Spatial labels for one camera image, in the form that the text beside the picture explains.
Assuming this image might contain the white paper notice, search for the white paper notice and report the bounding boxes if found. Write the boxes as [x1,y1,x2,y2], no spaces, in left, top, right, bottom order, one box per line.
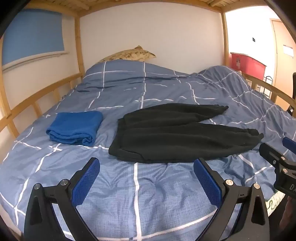
[283,44,294,57]

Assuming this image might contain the beige door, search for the beige door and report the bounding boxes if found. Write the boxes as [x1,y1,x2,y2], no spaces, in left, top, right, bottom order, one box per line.
[270,19,296,100]

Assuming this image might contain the beige patterned pillow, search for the beige patterned pillow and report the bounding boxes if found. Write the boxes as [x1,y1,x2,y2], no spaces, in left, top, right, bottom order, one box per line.
[98,45,156,63]

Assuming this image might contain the folded blue towel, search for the folded blue towel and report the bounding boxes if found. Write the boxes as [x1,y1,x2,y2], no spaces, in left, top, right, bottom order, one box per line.
[46,111,104,147]

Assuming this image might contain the wooden bunk bed frame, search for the wooden bunk bed frame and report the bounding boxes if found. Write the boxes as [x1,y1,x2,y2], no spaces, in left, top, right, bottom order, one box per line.
[0,0,296,139]

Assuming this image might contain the white green-printed sheet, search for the white green-printed sheet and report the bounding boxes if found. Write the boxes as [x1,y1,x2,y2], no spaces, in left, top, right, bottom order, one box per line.
[265,190,286,212]

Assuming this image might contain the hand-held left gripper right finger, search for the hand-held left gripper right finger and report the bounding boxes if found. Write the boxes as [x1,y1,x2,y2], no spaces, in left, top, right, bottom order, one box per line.
[194,158,270,241]

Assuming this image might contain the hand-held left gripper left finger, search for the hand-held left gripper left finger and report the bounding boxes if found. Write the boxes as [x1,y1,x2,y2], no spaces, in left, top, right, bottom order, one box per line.
[24,157,100,241]

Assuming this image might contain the black wire rack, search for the black wire rack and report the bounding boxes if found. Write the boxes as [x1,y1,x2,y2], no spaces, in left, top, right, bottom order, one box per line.
[256,75,274,96]

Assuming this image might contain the blue checked duvet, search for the blue checked duvet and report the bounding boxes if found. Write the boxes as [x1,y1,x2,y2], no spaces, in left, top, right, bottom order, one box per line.
[0,61,296,241]

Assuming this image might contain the red storage box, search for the red storage box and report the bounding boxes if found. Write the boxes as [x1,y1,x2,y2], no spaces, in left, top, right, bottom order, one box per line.
[230,52,267,81]

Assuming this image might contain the blue window blind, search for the blue window blind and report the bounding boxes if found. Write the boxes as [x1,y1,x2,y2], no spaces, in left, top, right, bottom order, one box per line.
[1,11,65,66]

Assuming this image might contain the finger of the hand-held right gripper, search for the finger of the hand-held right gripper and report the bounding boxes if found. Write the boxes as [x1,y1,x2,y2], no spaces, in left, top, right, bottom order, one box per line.
[259,142,292,168]
[282,136,296,152]

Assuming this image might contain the person's right hand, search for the person's right hand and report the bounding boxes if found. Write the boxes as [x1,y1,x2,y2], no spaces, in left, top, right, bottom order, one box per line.
[279,196,295,230]

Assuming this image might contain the black pants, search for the black pants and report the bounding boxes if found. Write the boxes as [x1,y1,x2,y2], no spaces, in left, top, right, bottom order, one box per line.
[108,103,264,164]

